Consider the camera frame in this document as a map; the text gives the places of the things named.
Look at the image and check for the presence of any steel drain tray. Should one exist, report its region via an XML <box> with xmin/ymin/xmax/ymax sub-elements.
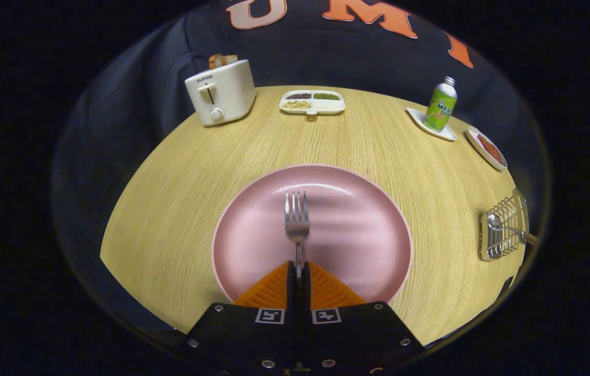
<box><xmin>478</xmin><ymin>188</ymin><xmax>530</xmax><ymax>262</ymax></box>

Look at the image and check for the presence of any white toaster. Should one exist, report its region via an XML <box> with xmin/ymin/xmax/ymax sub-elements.
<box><xmin>184</xmin><ymin>59</ymin><xmax>257</xmax><ymax>127</ymax></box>

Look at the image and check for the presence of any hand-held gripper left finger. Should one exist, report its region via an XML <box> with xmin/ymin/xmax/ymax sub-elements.
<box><xmin>185</xmin><ymin>261</ymin><xmax>300</xmax><ymax>375</ymax></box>

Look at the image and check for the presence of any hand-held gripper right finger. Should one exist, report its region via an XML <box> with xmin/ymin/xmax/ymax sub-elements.
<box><xmin>299</xmin><ymin>261</ymin><xmax>424</xmax><ymax>374</ymax></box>

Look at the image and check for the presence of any green label soda bottle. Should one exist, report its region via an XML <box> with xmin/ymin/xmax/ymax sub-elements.
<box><xmin>424</xmin><ymin>76</ymin><xmax>458</xmax><ymax>132</ymax></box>

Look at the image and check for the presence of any white oval food plate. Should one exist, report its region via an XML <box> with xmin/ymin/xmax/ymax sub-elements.
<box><xmin>466</xmin><ymin>127</ymin><xmax>509</xmax><ymax>172</ymax></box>

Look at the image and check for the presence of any brown toast slice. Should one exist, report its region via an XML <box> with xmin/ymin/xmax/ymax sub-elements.
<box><xmin>208</xmin><ymin>54</ymin><xmax>239</xmax><ymax>70</ymax></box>

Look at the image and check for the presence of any pink round plate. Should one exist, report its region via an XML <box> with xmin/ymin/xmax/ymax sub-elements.
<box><xmin>211</xmin><ymin>164</ymin><xmax>414</xmax><ymax>304</ymax></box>

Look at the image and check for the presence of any brown meat piece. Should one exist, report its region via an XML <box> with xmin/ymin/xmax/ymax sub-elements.
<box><xmin>477</xmin><ymin>134</ymin><xmax>504</xmax><ymax>163</ymax></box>

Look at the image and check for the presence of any steel spoon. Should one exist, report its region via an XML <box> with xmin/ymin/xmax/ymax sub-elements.
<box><xmin>486</xmin><ymin>212</ymin><xmax>540</xmax><ymax>260</ymax></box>

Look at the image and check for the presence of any steel fork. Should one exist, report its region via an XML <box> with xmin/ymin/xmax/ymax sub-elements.
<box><xmin>285</xmin><ymin>191</ymin><xmax>311</xmax><ymax>278</ymax></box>

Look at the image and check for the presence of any white square coaster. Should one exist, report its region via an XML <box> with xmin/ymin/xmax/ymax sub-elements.
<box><xmin>406</xmin><ymin>107</ymin><xmax>457</xmax><ymax>142</ymax></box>

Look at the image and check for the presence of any white divided snack dish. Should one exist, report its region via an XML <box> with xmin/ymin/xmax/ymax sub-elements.
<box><xmin>279</xmin><ymin>90</ymin><xmax>346</xmax><ymax>116</ymax></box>

